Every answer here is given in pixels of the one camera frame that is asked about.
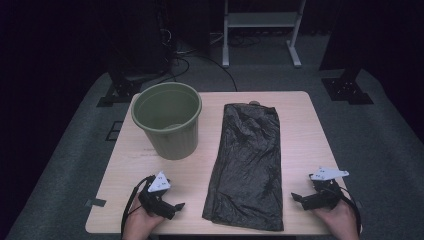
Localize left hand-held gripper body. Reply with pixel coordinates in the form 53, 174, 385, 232
137, 170, 177, 220

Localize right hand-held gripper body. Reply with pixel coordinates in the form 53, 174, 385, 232
301, 166, 350, 212

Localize green plastic trash bin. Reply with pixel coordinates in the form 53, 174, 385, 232
130, 81, 203, 161

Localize black plastic garbage bag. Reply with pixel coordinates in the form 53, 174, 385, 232
201, 102, 285, 232

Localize person's left hand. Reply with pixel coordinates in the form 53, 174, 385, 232
122, 205, 165, 240

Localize person's right hand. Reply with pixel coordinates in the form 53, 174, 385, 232
312, 200, 361, 240

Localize grey floor tape strip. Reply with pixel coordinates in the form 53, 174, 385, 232
84, 198, 107, 208

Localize black metal stand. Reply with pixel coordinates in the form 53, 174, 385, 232
96, 39, 174, 108
320, 64, 375, 106

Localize white metal stand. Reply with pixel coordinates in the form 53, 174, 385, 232
221, 0, 307, 69

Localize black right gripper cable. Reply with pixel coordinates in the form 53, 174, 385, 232
338, 185, 363, 236

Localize black floor outlet frame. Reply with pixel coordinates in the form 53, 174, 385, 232
105, 120, 125, 142

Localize black floor cable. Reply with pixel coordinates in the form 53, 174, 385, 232
156, 53, 239, 93

